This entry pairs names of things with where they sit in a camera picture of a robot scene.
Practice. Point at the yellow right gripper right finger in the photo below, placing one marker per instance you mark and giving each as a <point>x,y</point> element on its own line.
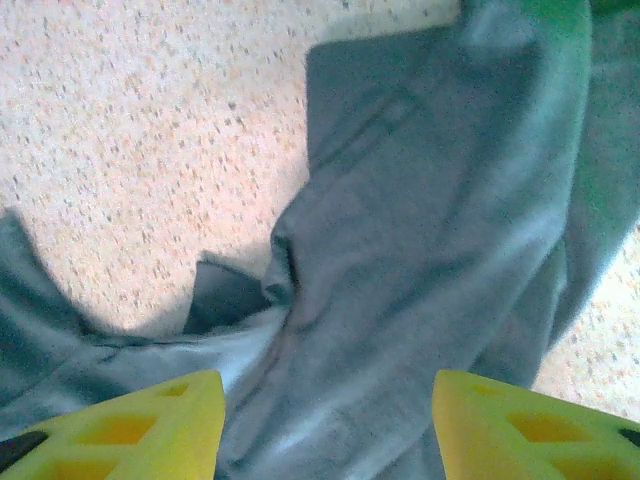
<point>525,435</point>

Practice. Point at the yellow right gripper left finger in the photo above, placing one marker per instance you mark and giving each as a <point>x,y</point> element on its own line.
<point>125,435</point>

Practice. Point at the grey t-shirt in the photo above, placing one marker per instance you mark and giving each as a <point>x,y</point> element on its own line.
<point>400,225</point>

